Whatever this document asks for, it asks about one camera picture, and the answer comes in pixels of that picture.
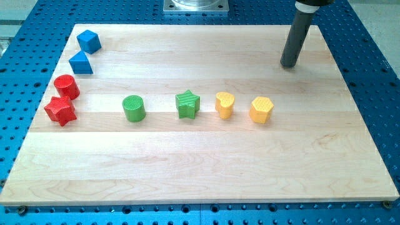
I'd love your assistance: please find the blue perforated metal table plate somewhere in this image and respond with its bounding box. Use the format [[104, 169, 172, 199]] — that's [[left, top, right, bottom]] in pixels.
[[1, 1, 399, 224]]

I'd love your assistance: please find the silver metal robot base plate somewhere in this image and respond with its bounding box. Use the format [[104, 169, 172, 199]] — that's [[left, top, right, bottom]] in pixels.
[[163, 0, 229, 13]]

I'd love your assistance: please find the green star block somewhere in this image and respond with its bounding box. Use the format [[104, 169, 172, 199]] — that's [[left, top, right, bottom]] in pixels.
[[175, 90, 200, 119]]

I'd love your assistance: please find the yellow hexagon block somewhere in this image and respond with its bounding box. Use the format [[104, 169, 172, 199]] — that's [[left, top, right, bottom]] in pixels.
[[249, 96, 274, 124]]

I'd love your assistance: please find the blue cube block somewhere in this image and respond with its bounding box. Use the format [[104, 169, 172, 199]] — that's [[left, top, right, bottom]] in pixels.
[[77, 30, 101, 54]]

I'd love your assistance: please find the red cylinder block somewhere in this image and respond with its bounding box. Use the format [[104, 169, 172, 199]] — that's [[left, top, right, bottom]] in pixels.
[[53, 74, 80, 100]]

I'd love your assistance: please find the red star block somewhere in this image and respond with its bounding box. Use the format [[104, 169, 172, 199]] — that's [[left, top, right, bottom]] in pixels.
[[44, 96, 77, 126]]

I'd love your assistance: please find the light wooden board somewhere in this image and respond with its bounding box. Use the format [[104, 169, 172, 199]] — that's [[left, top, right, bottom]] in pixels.
[[1, 24, 399, 206]]

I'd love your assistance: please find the blue triangular prism block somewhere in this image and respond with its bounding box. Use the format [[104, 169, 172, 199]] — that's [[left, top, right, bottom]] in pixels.
[[69, 51, 93, 74]]

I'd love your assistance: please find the yellow heart block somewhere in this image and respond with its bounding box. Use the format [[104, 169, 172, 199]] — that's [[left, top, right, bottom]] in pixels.
[[215, 92, 235, 119]]

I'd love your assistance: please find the green cylinder block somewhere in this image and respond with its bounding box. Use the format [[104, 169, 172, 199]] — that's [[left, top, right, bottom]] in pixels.
[[122, 95, 146, 123]]

